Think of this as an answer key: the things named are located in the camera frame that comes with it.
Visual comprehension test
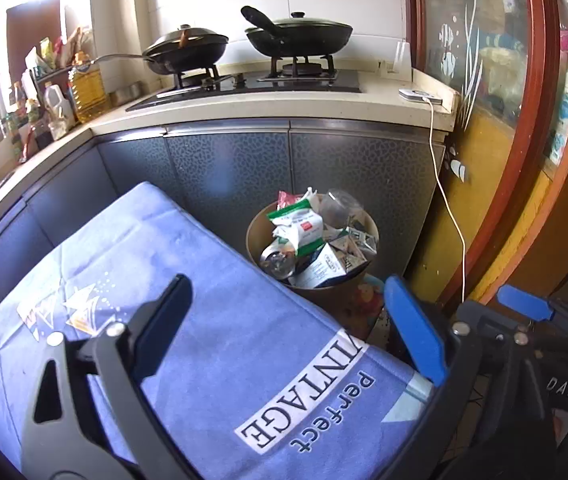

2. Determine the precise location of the brown round bin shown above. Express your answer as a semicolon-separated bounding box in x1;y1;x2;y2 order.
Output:
245;199;380;290

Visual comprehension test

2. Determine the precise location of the blue printed cloth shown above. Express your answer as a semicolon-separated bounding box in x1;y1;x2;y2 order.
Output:
0;181;435;480

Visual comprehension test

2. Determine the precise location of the white blue milk carton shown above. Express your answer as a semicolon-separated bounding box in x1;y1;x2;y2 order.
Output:
289;245;347;289

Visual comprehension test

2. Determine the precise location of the black frying pan with lid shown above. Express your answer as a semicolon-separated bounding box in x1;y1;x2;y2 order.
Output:
240;6;354;58

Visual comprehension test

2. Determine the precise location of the wooden glass door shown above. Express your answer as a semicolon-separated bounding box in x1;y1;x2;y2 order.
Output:
404;0;568;311

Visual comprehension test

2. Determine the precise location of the printed floor mat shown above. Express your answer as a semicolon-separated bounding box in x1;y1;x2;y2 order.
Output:
341;274;391;347

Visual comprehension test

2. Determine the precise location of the pink foil wrapper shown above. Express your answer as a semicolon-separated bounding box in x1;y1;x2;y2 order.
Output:
277;191;305;211

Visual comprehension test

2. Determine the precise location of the green white snack packet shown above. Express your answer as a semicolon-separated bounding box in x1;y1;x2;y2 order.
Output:
267;199;315;226

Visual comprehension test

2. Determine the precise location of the large cooking oil bottle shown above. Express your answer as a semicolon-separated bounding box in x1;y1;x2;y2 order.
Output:
68;52;111;123

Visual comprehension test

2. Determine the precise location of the row of condiment bottles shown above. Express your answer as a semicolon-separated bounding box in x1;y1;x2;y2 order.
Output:
0;35;95;156

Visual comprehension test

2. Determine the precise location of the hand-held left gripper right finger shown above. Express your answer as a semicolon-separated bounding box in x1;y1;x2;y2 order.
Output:
379;275;560;480

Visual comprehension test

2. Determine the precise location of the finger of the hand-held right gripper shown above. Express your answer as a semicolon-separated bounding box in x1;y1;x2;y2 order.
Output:
496;284;568;347

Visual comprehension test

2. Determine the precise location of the white cable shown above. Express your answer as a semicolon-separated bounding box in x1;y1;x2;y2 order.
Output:
426;102;467;306

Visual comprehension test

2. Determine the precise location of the black gas stove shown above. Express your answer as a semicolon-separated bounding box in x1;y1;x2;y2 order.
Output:
125;67;362;112

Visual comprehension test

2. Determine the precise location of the white charging device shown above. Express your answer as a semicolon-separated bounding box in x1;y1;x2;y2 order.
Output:
398;88;444;106

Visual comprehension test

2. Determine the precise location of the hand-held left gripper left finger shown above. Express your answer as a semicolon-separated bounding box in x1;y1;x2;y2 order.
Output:
19;274;205;480

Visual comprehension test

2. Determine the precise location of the dark kitchen cabinet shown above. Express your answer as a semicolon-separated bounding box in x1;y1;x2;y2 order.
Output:
0;120;447;311

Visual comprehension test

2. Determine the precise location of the white carton red label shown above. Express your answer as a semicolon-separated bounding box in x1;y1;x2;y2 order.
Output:
271;212;326;256

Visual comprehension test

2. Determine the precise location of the clear plastic bottle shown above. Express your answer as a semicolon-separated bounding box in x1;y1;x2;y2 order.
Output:
258;242;299;278

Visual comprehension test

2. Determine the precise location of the white plastic jug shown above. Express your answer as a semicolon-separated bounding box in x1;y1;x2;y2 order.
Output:
43;85;76;133

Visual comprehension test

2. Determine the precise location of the black wok with lid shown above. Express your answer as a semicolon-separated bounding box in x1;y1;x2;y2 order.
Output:
91;25;230;75

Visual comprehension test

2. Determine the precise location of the clear plastic cup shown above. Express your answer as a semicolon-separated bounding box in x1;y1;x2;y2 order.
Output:
320;189;365;228

